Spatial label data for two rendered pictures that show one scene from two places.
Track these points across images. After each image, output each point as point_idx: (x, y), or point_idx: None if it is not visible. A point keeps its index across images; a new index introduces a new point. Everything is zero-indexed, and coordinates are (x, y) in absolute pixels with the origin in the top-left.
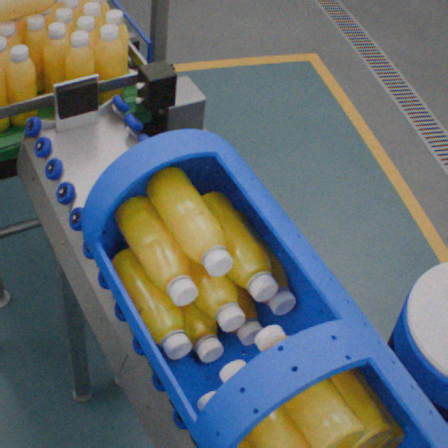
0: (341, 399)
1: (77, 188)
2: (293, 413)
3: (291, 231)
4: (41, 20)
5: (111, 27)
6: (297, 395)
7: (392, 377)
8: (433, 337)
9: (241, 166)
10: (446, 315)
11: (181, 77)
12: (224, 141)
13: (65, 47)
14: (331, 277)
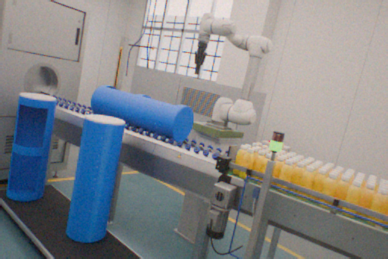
0: None
1: (211, 154)
2: None
3: (155, 102)
4: (266, 148)
5: (244, 145)
6: None
7: (131, 94)
8: (117, 119)
9: (170, 106)
10: (115, 120)
11: (230, 188)
12: (177, 109)
13: None
14: (145, 101)
